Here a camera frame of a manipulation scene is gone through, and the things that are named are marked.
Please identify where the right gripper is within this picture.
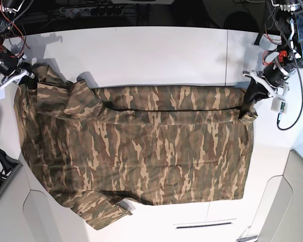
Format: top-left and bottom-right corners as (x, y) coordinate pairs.
(0, 51), (40, 90)

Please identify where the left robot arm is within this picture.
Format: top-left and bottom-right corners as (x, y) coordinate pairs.
(243, 1), (303, 103)

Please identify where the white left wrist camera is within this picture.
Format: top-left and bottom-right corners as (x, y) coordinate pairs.
(271, 97), (288, 113)

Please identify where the camouflage T-shirt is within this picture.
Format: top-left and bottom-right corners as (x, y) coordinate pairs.
(14, 65), (258, 230)

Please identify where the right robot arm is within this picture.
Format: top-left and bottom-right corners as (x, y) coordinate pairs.
(0, 1), (38, 90)

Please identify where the black round stool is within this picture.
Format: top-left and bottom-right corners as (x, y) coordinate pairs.
(223, 11), (259, 32)

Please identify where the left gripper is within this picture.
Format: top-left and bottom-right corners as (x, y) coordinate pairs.
(242, 62), (293, 104)

